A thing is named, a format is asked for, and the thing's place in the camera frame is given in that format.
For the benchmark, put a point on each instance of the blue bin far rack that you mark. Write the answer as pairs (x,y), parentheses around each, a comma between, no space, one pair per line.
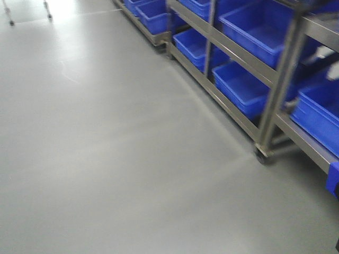
(153,15)

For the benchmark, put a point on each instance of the blue bin far right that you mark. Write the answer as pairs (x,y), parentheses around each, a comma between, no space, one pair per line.
(316,111)

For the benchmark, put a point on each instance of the blue bin lower middle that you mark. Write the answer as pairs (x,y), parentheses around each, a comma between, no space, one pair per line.
(243,89)

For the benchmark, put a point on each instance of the blue bin lower left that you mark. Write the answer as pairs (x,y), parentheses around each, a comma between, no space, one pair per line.
(193,45)

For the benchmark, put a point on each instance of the far steel shelf rack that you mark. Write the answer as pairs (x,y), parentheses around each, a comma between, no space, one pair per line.
(159,41)

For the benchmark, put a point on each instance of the blue plastic bottle-shaped part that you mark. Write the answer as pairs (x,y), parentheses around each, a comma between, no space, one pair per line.
(332,179)

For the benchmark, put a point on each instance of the stainless steel shelf rack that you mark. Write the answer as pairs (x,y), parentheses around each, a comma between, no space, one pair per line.
(310,47)

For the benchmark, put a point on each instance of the blue bin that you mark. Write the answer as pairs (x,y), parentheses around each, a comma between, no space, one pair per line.
(316,111)
(193,45)
(243,89)
(260,28)

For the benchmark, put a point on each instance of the blue bin upper middle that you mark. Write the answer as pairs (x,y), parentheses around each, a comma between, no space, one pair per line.
(260,28)

